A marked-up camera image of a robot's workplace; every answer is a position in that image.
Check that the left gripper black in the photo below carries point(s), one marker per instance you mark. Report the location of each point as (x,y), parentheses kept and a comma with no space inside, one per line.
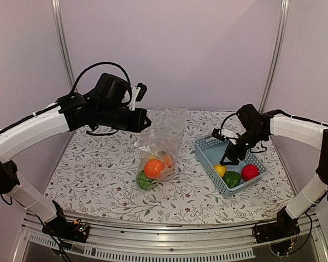
(137,126)

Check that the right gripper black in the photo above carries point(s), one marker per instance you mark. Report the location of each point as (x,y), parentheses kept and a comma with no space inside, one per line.
(229,151)

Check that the yellow toy pear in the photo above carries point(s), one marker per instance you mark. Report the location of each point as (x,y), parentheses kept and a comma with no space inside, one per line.
(220,169)

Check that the green toy pepper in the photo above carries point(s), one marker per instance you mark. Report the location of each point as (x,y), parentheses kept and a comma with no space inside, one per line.
(232,179)

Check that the clear zip top bag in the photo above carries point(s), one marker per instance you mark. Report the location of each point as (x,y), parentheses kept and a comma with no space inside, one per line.
(164,134)

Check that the green orange toy mango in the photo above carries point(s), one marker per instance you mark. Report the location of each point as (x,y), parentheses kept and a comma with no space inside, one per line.
(168,160)

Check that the orange toy fruit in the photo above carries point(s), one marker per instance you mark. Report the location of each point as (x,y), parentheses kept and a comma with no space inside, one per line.
(153,168)

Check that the green toy watermelon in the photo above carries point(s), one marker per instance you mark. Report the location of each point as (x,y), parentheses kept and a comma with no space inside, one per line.
(144,182)

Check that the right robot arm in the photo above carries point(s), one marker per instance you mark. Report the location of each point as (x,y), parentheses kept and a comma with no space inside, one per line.
(259,127)

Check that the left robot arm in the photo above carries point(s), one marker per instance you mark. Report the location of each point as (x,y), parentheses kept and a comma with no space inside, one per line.
(67,114)

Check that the light blue plastic basket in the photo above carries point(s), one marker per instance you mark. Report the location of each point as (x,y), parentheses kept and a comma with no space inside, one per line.
(209,151)

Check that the red toy apple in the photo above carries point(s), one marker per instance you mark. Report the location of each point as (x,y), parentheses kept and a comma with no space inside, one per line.
(249,172)

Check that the floral tablecloth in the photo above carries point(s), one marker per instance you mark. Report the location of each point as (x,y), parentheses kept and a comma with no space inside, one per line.
(97,176)

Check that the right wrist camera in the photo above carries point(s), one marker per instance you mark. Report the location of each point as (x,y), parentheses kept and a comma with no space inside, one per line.
(216,134)

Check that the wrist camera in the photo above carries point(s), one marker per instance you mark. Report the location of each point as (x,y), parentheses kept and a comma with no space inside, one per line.
(136,94)
(216,134)

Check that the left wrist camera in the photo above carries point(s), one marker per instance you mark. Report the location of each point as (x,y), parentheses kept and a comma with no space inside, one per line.
(136,94)

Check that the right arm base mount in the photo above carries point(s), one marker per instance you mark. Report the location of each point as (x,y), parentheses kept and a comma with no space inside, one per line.
(283,227)

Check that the front aluminium rail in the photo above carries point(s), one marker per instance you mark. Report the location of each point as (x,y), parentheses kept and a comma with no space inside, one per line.
(121,240)

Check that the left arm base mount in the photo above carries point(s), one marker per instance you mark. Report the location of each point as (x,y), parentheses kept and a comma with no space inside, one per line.
(61,228)

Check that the left aluminium frame post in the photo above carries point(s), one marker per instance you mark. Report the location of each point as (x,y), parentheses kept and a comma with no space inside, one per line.
(61,37)

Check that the aluminium frame post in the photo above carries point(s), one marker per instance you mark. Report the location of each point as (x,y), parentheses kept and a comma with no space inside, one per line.
(280,33)
(61,37)

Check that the right aluminium frame post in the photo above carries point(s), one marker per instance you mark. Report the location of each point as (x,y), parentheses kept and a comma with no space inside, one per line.
(280,33)

